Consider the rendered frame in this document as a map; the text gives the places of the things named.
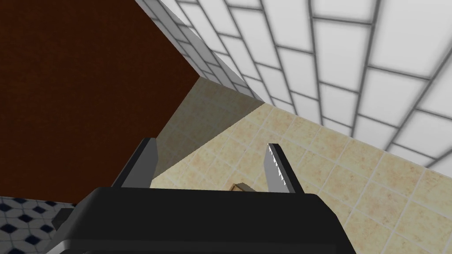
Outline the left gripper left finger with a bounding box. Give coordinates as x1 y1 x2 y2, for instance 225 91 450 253
111 137 159 189

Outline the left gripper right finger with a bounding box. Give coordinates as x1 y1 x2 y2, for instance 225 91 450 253
263 142 305 194

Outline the dark brown cabinet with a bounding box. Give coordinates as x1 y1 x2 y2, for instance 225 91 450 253
0 0 201 205

